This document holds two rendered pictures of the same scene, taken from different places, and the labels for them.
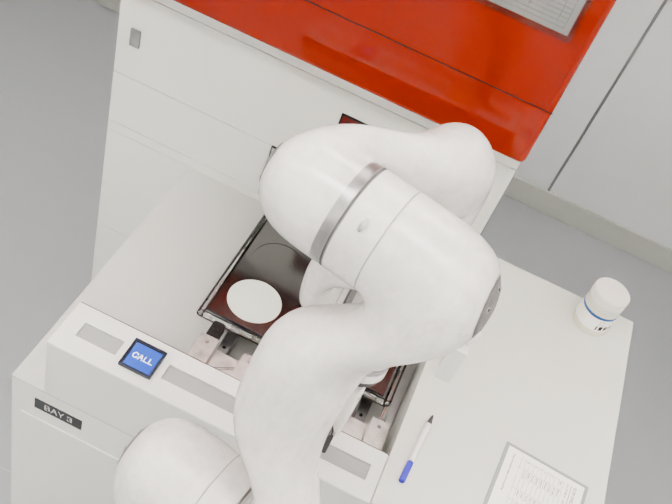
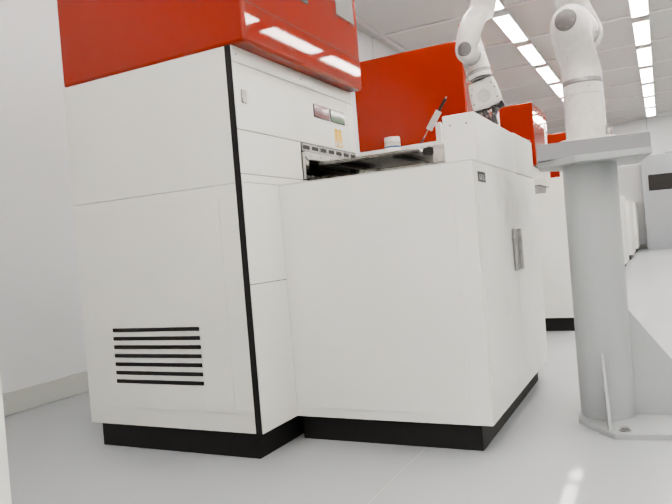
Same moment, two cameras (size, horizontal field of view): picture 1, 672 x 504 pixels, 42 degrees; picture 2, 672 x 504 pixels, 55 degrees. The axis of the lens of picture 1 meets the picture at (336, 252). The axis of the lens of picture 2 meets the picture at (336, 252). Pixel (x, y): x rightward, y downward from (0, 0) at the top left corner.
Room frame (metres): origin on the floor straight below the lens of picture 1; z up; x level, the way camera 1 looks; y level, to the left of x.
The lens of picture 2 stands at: (0.46, 2.21, 0.61)
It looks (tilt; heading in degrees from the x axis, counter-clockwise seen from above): 1 degrees down; 292
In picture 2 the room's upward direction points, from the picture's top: 5 degrees counter-clockwise
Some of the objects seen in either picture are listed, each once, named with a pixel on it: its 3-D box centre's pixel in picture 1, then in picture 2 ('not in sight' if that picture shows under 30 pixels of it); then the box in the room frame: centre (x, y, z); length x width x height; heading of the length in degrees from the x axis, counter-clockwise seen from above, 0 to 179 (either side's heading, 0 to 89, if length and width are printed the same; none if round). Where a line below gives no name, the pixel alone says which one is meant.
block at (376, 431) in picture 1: (372, 442); not in sight; (0.84, -0.17, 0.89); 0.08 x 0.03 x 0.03; 175
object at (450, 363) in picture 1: (459, 346); (434, 128); (0.99, -0.25, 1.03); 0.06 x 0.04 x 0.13; 175
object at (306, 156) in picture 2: not in sight; (333, 169); (1.33, -0.02, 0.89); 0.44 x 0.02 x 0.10; 85
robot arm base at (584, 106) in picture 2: not in sight; (584, 115); (0.45, 0.02, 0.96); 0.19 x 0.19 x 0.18
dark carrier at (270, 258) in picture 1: (329, 289); (386, 161); (1.12, -0.01, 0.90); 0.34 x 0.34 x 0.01; 85
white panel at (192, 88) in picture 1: (298, 135); (303, 130); (1.36, 0.15, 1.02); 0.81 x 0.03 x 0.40; 85
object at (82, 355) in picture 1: (211, 421); (483, 147); (0.76, 0.08, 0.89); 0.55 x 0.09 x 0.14; 85
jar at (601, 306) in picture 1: (600, 307); (392, 148); (1.23, -0.50, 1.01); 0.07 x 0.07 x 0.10
